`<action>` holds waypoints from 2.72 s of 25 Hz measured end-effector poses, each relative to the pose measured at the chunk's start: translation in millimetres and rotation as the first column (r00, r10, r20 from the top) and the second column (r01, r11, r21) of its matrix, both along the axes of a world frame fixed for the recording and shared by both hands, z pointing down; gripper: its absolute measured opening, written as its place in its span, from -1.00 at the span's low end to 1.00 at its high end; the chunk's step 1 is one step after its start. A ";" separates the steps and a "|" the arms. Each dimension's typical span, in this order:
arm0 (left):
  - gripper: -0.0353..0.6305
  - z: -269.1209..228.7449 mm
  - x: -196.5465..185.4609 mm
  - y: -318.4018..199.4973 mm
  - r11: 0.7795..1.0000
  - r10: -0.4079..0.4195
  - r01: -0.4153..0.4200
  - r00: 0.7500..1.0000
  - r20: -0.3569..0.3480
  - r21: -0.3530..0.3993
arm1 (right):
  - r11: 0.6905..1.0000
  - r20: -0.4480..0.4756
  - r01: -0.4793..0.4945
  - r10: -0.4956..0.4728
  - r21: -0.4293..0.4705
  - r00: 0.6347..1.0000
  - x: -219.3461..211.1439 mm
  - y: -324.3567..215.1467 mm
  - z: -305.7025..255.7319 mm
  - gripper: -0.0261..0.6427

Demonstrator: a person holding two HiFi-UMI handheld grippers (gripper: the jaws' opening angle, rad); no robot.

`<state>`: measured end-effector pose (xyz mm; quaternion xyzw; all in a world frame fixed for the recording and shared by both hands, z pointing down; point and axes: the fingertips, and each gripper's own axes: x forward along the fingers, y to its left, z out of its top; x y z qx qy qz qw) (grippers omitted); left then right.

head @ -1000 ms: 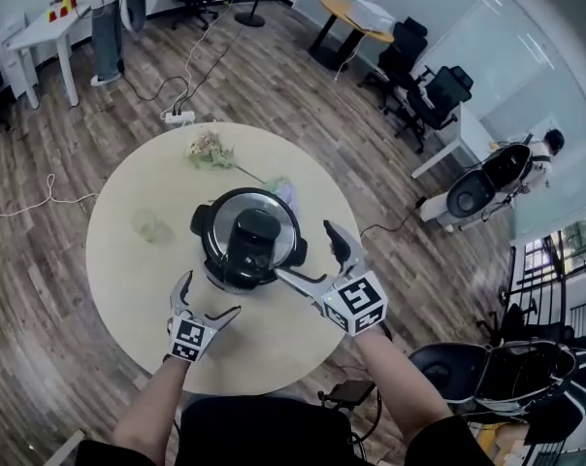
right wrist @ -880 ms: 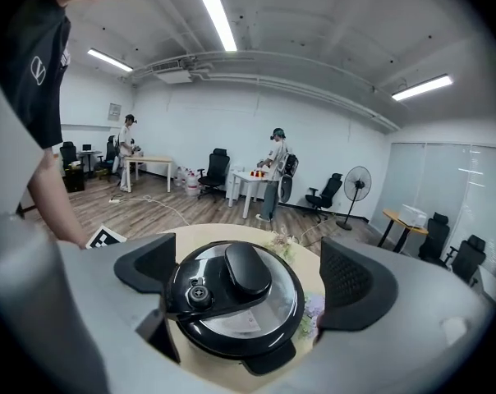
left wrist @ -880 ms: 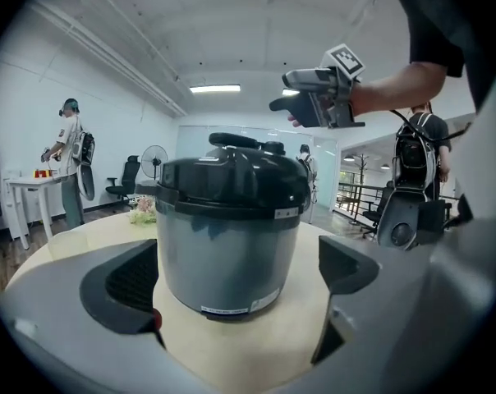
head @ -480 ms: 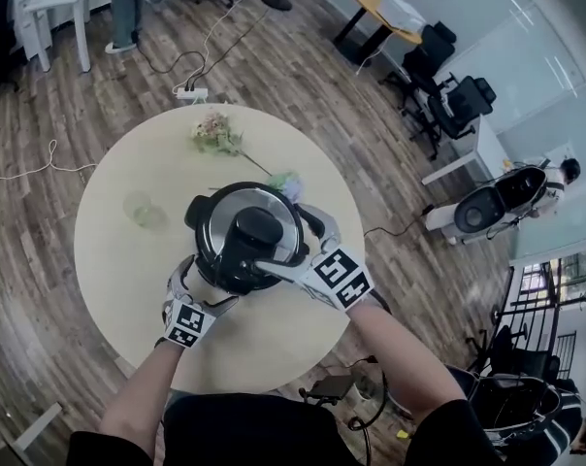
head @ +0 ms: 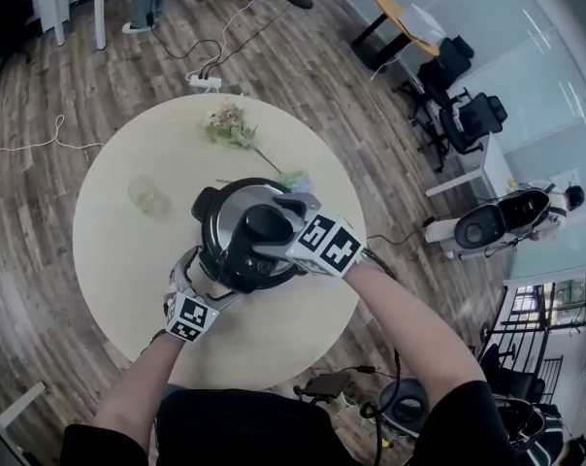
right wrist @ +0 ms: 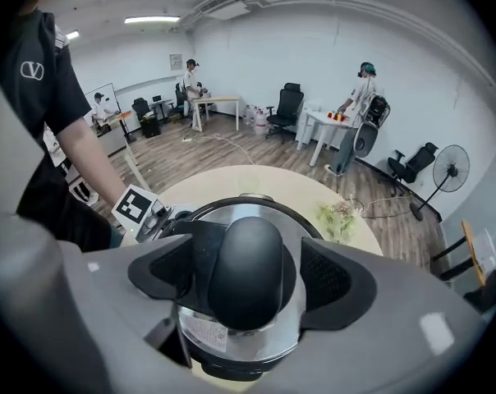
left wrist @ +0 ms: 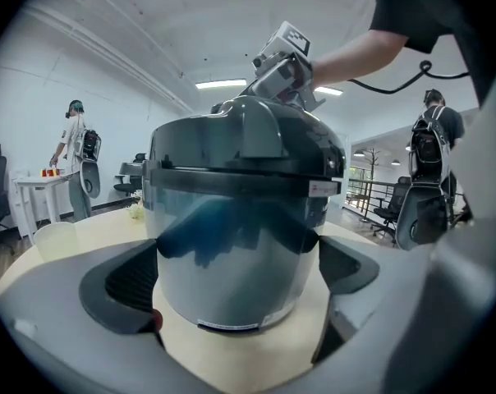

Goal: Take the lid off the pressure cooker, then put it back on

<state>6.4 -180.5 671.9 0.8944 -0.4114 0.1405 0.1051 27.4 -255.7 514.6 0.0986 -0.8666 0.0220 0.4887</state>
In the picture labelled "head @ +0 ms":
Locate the open black backpack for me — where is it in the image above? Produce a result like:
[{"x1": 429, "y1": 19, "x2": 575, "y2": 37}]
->
[
  {"x1": 453, "y1": 187, "x2": 552, "y2": 251},
  {"x1": 377, "y1": 378, "x2": 431, "y2": 440}
]

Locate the clear glass vase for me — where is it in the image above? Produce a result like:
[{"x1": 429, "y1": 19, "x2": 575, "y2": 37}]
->
[{"x1": 126, "y1": 175, "x2": 174, "y2": 220}]

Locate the black floor cable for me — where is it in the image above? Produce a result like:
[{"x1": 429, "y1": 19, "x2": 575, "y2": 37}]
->
[{"x1": 367, "y1": 215, "x2": 439, "y2": 248}]

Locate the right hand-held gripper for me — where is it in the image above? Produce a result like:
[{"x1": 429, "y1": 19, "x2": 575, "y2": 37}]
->
[{"x1": 250, "y1": 191, "x2": 368, "y2": 279}]

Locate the black silver pressure cooker lid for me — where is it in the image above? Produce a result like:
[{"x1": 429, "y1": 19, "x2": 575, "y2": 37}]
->
[{"x1": 190, "y1": 177, "x2": 309, "y2": 294}]

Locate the white power strip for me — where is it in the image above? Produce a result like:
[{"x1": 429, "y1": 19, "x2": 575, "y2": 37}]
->
[{"x1": 184, "y1": 72, "x2": 223, "y2": 93}]

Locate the person's left forearm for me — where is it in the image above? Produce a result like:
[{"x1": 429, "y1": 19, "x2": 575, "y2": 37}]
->
[{"x1": 92, "y1": 330, "x2": 186, "y2": 429}]

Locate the pink artificial flower bouquet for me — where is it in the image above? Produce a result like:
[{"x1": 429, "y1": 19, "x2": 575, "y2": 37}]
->
[{"x1": 201, "y1": 103, "x2": 284, "y2": 175}]

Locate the white box appliance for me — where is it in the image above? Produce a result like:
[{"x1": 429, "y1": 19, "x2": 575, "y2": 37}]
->
[{"x1": 398, "y1": 3, "x2": 448, "y2": 44}]

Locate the person's right forearm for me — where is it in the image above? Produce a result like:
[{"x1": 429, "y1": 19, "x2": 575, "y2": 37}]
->
[{"x1": 343, "y1": 259, "x2": 488, "y2": 410}]

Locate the person's black shirt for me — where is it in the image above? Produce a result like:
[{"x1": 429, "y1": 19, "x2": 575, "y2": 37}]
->
[{"x1": 59, "y1": 379, "x2": 517, "y2": 466}]

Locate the white floor cable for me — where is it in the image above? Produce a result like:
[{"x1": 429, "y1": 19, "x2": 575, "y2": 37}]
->
[{"x1": 0, "y1": 114, "x2": 106, "y2": 154}]

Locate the round yellow table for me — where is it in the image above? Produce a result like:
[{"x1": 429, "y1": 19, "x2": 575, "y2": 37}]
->
[{"x1": 350, "y1": 0, "x2": 442, "y2": 72}]

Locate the round beige table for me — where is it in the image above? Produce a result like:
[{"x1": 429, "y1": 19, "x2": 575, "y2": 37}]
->
[{"x1": 72, "y1": 93, "x2": 370, "y2": 390}]

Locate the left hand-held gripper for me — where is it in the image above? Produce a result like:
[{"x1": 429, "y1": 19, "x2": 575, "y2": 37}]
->
[{"x1": 165, "y1": 245, "x2": 241, "y2": 343}]

